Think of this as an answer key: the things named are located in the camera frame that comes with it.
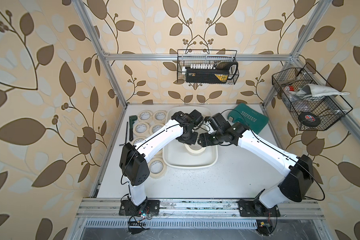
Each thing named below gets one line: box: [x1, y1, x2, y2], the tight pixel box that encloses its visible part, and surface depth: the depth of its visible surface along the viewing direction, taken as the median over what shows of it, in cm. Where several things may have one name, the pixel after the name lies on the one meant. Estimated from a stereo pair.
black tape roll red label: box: [298, 112, 321, 128], surface depth 73 cm
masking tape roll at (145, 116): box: [138, 110, 153, 123], surface depth 114 cm
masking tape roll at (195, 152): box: [184, 143, 207, 156], surface depth 78 cm
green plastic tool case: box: [227, 103, 269, 135], surface depth 109 cm
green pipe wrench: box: [129, 115, 138, 142], surface depth 111 cm
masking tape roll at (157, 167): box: [148, 157, 167, 180], surface depth 89 cm
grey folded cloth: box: [294, 84, 350, 98], surface depth 63 cm
